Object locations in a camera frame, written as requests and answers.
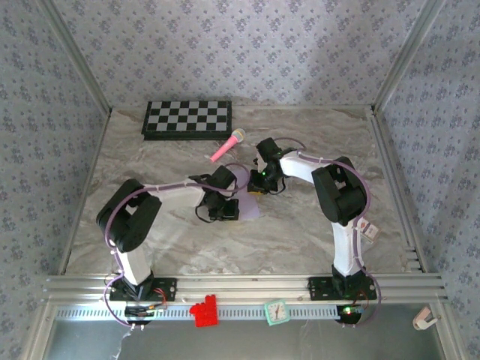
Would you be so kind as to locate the light purple paper sheet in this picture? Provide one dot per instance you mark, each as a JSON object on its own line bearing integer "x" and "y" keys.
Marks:
{"x": 249, "y": 208}

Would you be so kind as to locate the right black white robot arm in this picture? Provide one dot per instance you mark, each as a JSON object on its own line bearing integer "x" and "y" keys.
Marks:
{"x": 341, "y": 195}

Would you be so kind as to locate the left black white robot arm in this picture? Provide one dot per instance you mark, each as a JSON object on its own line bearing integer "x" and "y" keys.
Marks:
{"x": 127, "y": 221}

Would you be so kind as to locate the pink toy microphone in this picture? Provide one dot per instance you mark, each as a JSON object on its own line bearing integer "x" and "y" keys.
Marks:
{"x": 225, "y": 149}

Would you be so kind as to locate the black white chessboard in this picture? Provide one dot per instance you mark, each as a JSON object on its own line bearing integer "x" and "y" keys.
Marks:
{"x": 187, "y": 120}

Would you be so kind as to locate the red toy brick block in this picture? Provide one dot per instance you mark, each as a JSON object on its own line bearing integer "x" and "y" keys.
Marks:
{"x": 204, "y": 313}

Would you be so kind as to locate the white red label tag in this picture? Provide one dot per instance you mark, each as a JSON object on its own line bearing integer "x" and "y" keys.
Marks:
{"x": 370, "y": 232}

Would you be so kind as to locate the green toy clock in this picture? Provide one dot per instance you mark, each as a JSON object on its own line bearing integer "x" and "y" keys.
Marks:
{"x": 276, "y": 312}

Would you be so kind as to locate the small electronics board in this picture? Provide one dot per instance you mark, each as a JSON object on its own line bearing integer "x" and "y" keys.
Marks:
{"x": 138, "y": 311}
{"x": 348, "y": 311}

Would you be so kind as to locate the white torn tape strip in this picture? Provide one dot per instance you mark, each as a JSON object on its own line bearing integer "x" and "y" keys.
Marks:
{"x": 122, "y": 343}

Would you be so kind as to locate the beige plastic hook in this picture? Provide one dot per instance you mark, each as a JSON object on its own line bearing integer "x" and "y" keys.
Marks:
{"x": 422, "y": 318}

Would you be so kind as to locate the long aluminium mounting rail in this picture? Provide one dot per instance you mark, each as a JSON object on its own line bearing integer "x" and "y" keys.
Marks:
{"x": 240, "y": 288}

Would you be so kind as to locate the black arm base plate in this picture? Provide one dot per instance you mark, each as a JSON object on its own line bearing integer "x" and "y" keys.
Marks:
{"x": 318, "y": 288}
{"x": 167, "y": 288}

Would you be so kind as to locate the aluminium side rail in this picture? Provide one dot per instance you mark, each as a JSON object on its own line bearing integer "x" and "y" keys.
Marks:
{"x": 388, "y": 150}
{"x": 97, "y": 157}

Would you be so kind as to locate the grey metal base plate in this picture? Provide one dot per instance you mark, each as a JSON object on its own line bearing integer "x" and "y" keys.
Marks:
{"x": 240, "y": 341}

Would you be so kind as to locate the aluminium frame post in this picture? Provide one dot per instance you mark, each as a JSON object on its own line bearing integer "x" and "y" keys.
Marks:
{"x": 407, "y": 56}
{"x": 77, "y": 56}

